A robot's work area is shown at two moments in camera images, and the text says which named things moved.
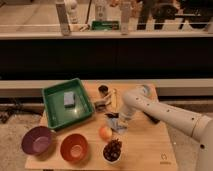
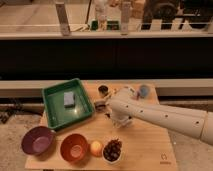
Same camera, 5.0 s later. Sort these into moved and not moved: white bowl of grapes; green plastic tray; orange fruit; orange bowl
Moved: orange fruit
Not moved: orange bowl; green plastic tray; white bowl of grapes
